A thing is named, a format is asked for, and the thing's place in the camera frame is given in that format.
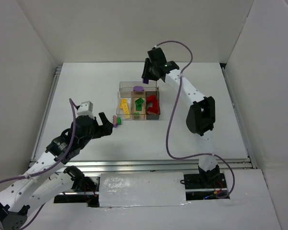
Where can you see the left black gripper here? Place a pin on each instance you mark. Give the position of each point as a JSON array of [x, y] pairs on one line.
[[100, 127]]

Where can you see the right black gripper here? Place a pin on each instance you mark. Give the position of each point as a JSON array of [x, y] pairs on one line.
[[147, 71]]

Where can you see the purple rectangular lego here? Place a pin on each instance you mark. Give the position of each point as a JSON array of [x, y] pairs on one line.
[[146, 81]]

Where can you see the purple tan flower lego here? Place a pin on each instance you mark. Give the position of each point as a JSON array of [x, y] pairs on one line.
[[115, 124]]

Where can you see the purple rounded lego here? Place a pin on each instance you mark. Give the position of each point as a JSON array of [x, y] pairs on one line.
[[138, 89]]

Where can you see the red rounded lego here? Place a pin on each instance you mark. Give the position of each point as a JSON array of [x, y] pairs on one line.
[[150, 99]]

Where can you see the green rounded lego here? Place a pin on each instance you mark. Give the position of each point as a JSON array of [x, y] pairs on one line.
[[139, 101]]

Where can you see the green rectangular lego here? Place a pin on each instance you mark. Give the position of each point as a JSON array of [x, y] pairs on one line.
[[138, 107]]

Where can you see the long yellow lego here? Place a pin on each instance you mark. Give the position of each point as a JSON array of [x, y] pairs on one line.
[[126, 111]]

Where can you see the yellow lego brick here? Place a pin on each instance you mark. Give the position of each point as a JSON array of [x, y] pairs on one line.
[[122, 102]]

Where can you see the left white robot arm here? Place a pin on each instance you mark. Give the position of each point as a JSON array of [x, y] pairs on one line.
[[49, 176]]

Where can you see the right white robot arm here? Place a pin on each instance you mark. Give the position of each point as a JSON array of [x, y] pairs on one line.
[[201, 115]]

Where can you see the long clear container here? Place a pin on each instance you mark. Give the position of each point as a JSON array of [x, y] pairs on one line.
[[126, 89]]

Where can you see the small clear container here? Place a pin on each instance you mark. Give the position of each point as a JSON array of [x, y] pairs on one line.
[[119, 111]]

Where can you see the tan translucent container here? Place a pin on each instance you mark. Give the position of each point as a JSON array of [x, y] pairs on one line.
[[142, 113]]

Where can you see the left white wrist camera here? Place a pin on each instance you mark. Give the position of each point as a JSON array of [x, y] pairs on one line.
[[85, 108]]

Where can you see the aluminium front rail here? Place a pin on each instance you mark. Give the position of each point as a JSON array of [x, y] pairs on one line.
[[135, 166]]

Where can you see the aluminium rail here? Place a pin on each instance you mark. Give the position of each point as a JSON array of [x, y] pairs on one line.
[[135, 166], [46, 112]]

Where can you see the left aluminium rail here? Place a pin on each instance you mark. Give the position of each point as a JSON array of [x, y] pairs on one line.
[[46, 112]]

